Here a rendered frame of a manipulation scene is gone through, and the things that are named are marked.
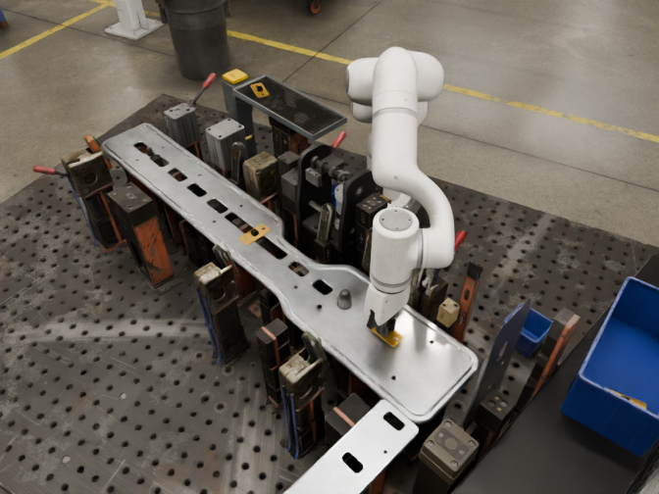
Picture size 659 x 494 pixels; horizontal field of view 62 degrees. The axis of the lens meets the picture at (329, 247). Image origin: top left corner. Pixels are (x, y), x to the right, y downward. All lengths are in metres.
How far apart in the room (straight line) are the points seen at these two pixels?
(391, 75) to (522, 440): 0.74
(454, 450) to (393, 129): 0.61
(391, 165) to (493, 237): 0.98
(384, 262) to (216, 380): 0.73
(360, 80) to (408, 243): 0.45
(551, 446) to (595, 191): 2.49
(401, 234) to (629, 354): 0.60
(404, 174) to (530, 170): 2.52
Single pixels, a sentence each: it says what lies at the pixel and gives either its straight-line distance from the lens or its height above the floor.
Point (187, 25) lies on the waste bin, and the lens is 4.20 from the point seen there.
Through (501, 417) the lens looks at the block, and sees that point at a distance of 1.12.
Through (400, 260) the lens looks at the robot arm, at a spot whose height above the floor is 1.29.
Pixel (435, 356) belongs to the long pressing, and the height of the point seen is 1.00.
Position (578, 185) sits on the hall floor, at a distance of 3.52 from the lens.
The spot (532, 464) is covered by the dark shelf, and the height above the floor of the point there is 1.03.
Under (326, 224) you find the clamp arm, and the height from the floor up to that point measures 1.05.
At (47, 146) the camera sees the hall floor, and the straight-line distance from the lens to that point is 4.02.
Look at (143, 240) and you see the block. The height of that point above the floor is 0.91.
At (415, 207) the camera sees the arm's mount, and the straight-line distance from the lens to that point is 1.91.
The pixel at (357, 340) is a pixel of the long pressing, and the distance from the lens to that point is 1.27.
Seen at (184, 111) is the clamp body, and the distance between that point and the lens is 1.94.
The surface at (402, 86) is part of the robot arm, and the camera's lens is 1.13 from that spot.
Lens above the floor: 2.03
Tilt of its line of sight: 45 degrees down
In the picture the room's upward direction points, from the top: 1 degrees counter-clockwise
